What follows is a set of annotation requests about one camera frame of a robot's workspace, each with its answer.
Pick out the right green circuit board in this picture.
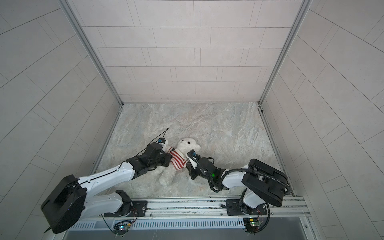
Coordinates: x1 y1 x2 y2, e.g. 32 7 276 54
243 218 261 233

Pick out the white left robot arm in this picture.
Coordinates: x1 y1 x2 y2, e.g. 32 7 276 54
41 143 172 234

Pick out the left green circuit board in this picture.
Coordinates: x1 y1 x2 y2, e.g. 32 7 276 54
114 220 132 232

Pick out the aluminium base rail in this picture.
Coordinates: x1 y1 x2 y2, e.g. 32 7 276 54
59 196 311 232

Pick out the red white striped shirt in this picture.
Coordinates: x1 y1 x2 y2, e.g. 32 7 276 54
167 147 187 171

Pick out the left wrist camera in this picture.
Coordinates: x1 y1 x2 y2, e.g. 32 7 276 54
158 138 169 152

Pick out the aluminium corner post right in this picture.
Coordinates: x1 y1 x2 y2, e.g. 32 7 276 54
259 0 312 107

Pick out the black corrugated cable conduit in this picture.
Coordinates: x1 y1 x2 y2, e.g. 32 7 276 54
187 151 292 194

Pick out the white plush teddy bear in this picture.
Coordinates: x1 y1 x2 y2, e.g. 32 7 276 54
159 138 201 187

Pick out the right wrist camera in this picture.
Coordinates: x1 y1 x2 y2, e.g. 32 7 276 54
187 150 201 169

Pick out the aluminium corner post left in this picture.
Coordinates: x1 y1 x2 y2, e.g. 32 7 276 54
58 0 124 107

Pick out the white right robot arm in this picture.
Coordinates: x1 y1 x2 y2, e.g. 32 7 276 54
186 151 292 215

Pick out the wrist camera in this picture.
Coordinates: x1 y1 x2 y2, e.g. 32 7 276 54
158 138 169 152
187 150 201 169

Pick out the thin black left cable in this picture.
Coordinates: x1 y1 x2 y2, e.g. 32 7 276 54
77 128 169 187

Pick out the aluminium corner post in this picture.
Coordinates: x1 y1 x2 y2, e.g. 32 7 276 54
58 0 124 107
259 0 312 107

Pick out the green circuit board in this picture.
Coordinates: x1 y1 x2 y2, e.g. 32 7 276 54
243 218 261 233
114 220 132 232

